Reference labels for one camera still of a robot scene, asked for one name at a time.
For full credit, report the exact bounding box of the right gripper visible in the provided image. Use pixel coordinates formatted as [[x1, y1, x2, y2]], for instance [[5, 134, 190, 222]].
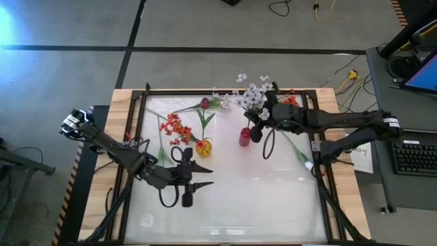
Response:
[[244, 92, 307, 144]]

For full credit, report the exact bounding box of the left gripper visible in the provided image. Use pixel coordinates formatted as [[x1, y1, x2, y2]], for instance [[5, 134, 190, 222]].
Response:
[[170, 146, 215, 208]]

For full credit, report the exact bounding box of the red ribbed glass vase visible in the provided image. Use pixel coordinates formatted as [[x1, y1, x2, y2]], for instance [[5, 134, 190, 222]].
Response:
[[238, 126, 253, 148]]

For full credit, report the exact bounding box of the white blossom bunch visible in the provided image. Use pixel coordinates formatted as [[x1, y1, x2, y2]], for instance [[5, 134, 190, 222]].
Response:
[[231, 71, 274, 129], [173, 92, 234, 114]]

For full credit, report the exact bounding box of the orange blossom bunch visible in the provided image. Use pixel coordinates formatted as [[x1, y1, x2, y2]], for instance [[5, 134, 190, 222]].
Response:
[[277, 88, 300, 107], [158, 112, 208, 148]]

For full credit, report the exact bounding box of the yellow glass vase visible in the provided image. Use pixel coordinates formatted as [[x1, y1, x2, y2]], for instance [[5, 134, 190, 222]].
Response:
[[195, 138, 213, 159]]

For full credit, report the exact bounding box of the white paper sheet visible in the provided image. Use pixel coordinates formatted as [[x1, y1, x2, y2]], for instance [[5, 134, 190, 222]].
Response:
[[350, 145, 375, 174]]

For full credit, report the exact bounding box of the black mat with striped edge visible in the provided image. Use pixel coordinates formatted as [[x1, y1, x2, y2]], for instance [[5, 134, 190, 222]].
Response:
[[51, 105, 111, 246]]

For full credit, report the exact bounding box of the black keyboard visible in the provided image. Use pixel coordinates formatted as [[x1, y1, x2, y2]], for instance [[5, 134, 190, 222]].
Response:
[[388, 139, 437, 178]]

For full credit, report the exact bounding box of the dark grey low desk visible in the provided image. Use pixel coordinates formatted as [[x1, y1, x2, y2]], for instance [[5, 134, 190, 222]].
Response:
[[371, 128, 437, 212]]

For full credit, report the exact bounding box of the black monitor pole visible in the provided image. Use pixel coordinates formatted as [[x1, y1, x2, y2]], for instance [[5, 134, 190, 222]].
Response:
[[378, 1, 437, 59]]

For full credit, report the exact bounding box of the monitor with blue screen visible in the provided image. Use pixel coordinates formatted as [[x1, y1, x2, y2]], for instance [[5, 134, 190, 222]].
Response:
[[402, 51, 437, 96]]

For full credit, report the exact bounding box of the grey metal stand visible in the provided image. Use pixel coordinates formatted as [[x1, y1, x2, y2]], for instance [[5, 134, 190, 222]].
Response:
[[0, 136, 56, 246]]

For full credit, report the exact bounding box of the black aluminium table frame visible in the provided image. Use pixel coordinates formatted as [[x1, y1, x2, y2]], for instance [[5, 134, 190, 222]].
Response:
[[105, 89, 368, 245]]

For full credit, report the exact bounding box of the black cable bundle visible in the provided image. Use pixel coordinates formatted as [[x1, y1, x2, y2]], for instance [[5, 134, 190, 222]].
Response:
[[83, 170, 135, 244], [315, 170, 370, 243]]

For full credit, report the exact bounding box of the black floor cable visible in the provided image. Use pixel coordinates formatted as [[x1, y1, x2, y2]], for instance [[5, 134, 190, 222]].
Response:
[[268, 0, 292, 18]]

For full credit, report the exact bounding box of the yellow floor cable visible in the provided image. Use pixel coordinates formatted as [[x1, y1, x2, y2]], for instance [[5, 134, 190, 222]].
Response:
[[313, 0, 338, 22]]

